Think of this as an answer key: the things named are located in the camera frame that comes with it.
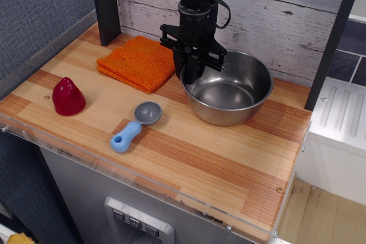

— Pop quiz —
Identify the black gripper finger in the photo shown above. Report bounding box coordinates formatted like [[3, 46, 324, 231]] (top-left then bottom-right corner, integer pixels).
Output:
[[186, 55, 205, 84], [173, 46, 188, 79]]

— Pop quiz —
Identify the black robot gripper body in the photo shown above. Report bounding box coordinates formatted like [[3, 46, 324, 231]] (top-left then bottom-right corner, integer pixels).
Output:
[[160, 6, 227, 71]]

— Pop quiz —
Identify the stainless steel bowl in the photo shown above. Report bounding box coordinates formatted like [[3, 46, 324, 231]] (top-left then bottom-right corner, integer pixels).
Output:
[[180, 50, 274, 126]]

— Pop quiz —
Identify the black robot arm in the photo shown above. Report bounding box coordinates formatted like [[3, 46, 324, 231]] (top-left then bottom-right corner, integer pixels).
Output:
[[160, 0, 231, 84]]

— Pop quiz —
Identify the orange folded cloth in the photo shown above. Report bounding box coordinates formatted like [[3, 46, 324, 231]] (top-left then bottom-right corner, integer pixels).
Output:
[[97, 36, 175, 94]]

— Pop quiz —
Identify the blue grey toy scoop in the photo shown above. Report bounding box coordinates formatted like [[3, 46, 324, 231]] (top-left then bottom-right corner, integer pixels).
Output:
[[110, 101, 162, 153]]

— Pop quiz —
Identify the red strawberry-shaped toy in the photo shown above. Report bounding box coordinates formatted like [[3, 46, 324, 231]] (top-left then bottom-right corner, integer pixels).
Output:
[[52, 77, 86, 116]]

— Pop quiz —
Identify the clear acrylic edge guard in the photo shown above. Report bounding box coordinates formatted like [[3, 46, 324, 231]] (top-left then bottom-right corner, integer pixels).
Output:
[[1, 115, 279, 243]]

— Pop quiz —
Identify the white toy sink unit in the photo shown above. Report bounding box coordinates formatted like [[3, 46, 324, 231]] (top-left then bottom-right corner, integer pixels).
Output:
[[296, 78, 365, 204]]

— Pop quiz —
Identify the silver toy fridge dispenser panel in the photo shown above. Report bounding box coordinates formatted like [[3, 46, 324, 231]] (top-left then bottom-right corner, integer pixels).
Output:
[[104, 196, 176, 243]]

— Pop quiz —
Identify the yellow object bottom left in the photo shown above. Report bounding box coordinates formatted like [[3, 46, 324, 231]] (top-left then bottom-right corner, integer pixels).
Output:
[[7, 233, 35, 244]]

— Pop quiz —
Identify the dark left frame post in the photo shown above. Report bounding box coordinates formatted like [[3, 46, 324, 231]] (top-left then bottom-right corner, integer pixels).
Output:
[[94, 0, 121, 46]]

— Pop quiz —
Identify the dark frame post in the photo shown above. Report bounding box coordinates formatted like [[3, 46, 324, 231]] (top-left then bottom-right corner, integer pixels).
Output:
[[94, 0, 121, 46], [304, 0, 355, 111]]

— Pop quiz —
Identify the dark right frame post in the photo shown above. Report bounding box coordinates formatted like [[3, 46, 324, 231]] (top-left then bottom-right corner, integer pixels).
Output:
[[304, 0, 355, 111]]

